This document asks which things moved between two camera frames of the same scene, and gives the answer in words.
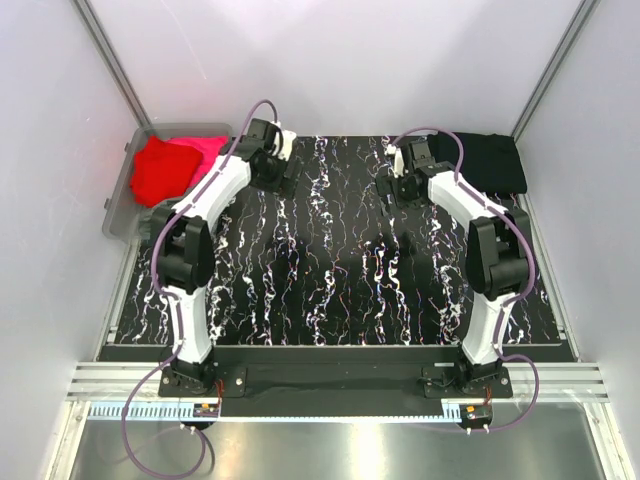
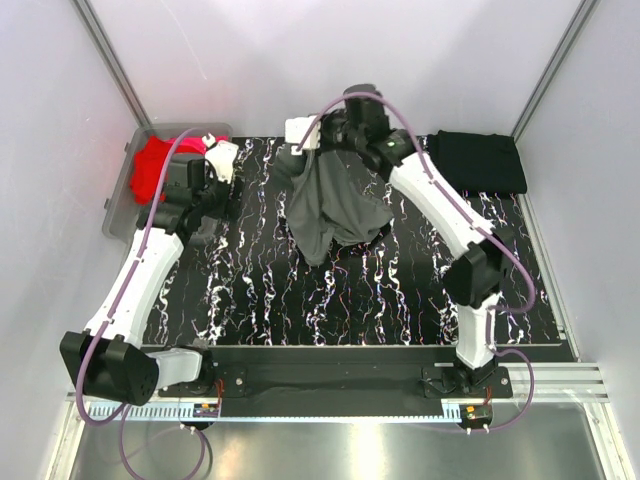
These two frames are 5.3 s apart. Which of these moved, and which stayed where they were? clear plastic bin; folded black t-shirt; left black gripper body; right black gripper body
Moved: right black gripper body; left black gripper body
Stayed: clear plastic bin; folded black t-shirt
